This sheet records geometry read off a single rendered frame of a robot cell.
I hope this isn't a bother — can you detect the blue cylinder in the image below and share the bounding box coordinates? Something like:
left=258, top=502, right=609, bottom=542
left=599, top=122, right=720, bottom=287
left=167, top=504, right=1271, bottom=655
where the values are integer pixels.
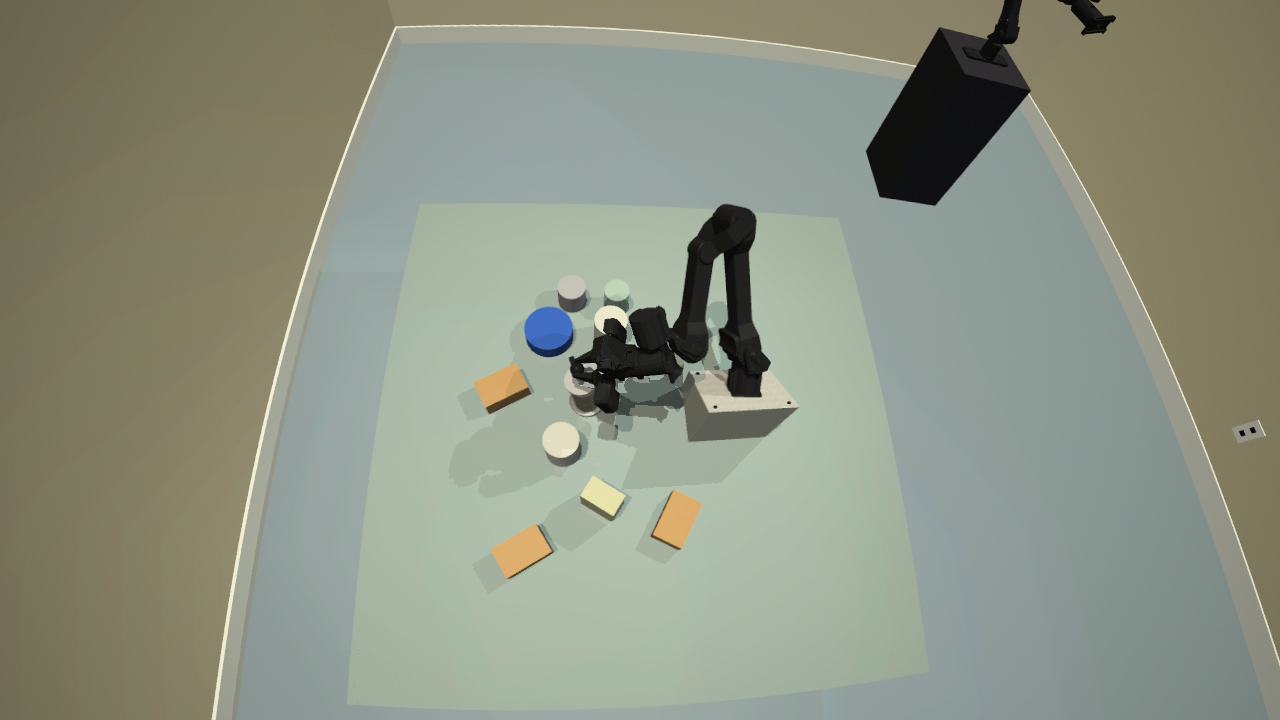
left=524, top=307, right=573, bottom=357

